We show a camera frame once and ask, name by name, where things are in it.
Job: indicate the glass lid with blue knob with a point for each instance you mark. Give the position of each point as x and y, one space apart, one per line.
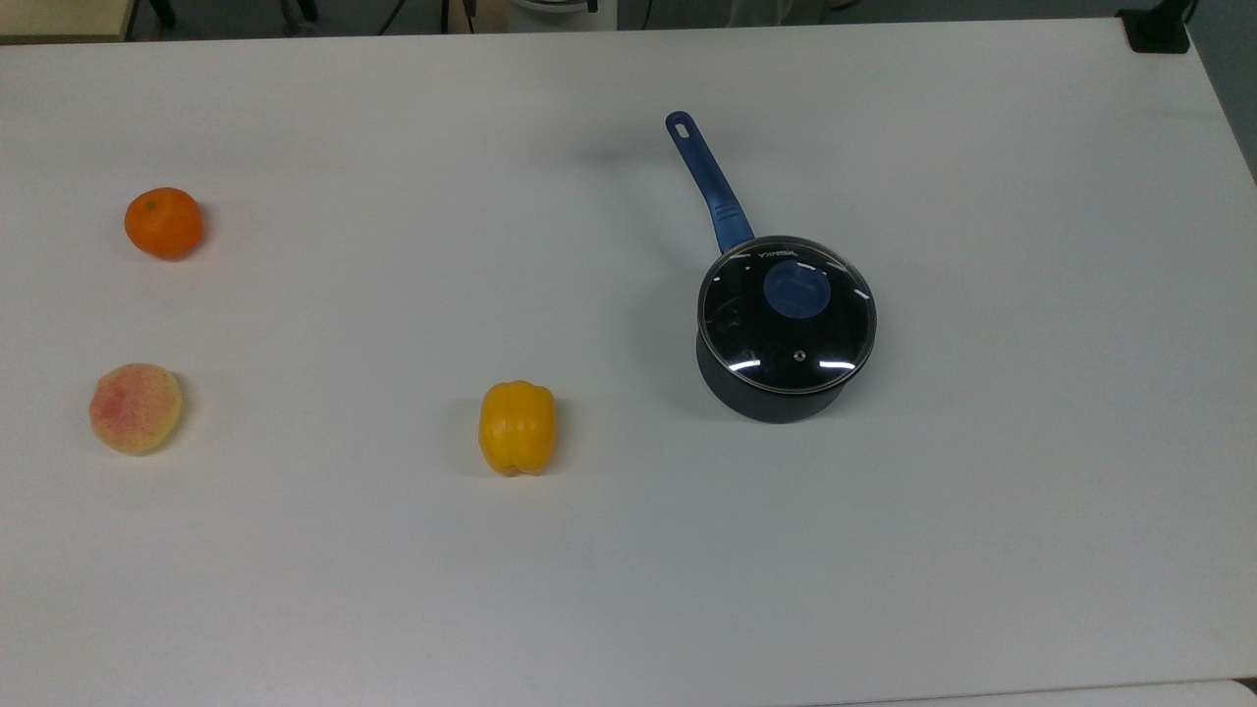
797 293

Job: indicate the orange mandarin fruit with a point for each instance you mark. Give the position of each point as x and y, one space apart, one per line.
163 222

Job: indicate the pink yellow peach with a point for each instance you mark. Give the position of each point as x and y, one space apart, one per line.
135 407

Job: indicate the yellow bell pepper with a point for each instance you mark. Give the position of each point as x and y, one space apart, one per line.
518 428

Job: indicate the black table clamp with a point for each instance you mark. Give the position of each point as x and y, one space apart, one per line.
1157 29

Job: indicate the light wooden furniture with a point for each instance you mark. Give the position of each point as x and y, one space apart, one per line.
59 15

